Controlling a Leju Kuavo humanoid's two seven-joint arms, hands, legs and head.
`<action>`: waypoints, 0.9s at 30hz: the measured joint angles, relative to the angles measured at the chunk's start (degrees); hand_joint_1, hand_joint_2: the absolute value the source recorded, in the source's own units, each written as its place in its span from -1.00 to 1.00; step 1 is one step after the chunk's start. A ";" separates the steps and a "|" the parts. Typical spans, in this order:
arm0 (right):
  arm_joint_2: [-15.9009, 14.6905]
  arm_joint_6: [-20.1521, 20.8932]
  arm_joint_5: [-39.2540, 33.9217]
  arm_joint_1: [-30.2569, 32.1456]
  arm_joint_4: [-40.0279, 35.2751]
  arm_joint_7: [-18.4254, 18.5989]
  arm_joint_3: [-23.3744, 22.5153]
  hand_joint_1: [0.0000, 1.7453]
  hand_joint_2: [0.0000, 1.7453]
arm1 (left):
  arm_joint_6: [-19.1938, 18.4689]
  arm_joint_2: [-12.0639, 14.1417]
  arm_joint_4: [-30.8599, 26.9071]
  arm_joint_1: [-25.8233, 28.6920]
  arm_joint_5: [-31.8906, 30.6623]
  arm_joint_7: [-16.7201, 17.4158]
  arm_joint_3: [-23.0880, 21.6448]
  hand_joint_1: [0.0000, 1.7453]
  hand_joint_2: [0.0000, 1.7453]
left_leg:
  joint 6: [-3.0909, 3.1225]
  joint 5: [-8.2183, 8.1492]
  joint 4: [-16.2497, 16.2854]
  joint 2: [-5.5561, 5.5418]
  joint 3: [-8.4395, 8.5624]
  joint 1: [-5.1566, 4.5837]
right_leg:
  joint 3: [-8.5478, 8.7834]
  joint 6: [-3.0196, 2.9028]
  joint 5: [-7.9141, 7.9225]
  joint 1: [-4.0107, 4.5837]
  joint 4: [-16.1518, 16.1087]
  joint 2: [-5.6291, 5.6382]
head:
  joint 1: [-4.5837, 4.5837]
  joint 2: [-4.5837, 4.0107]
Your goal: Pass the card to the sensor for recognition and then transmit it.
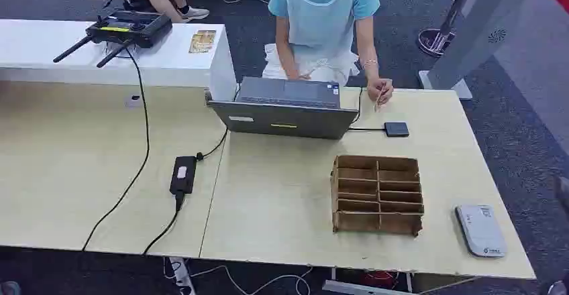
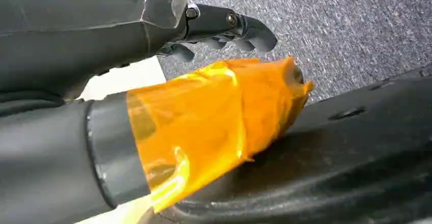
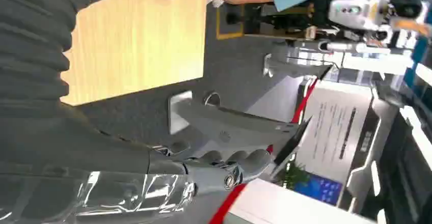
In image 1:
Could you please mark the person's left hand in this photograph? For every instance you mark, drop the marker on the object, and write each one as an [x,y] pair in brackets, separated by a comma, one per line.
[380,89]

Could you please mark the robot right hand grey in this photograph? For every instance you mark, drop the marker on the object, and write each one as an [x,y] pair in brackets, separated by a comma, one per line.
[563,193]

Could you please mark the person's right hand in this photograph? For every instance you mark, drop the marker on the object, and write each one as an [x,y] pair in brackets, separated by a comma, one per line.
[304,77]

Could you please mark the small black square drive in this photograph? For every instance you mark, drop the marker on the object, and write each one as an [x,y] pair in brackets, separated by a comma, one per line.
[396,129]

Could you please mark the grey laptop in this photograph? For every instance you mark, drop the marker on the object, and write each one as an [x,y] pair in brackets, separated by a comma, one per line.
[284,122]

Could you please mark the person at laptop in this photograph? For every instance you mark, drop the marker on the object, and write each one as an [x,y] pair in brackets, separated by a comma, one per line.
[321,22]

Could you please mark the white flat router device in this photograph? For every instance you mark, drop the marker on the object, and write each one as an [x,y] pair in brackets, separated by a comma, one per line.
[481,231]

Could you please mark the wooden compartment card box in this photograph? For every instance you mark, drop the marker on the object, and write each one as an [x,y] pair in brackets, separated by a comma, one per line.
[378,195]

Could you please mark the yellow printed card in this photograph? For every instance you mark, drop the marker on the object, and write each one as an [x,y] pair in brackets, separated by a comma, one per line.
[202,41]

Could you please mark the grey panel stand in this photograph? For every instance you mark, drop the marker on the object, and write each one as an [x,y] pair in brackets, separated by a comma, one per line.
[480,31]

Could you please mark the white cabinet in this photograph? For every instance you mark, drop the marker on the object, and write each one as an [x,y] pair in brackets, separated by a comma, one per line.
[169,64]

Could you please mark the black power adapter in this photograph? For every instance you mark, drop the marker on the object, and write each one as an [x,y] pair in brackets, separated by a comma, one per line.
[183,175]

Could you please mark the black remote controller with antennas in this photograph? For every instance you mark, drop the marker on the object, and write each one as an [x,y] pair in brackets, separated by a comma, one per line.
[130,27]

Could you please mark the red object under desk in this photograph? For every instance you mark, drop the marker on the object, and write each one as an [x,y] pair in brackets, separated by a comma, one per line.
[380,278]

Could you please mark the grey metal desk foot bar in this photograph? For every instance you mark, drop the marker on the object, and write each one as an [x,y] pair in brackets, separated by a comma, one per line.
[360,289]

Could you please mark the white power strip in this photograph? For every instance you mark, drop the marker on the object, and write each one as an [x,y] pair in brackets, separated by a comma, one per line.
[182,279]

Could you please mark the chrome stanchion post with base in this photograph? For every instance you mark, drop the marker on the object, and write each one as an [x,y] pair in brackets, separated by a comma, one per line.
[438,40]

